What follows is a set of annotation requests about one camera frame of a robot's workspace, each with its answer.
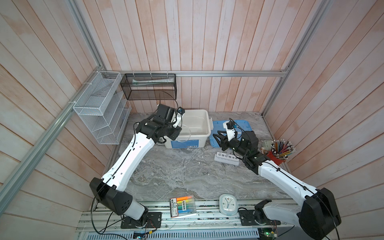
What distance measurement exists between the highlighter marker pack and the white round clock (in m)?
0.14

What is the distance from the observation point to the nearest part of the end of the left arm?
1.62 feet

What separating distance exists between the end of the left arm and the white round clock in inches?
17.1

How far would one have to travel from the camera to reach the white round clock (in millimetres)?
760

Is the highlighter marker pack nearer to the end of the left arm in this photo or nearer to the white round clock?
the white round clock

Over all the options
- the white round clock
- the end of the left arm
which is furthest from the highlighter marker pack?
the end of the left arm

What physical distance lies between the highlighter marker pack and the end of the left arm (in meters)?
0.37

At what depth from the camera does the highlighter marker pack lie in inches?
30.1
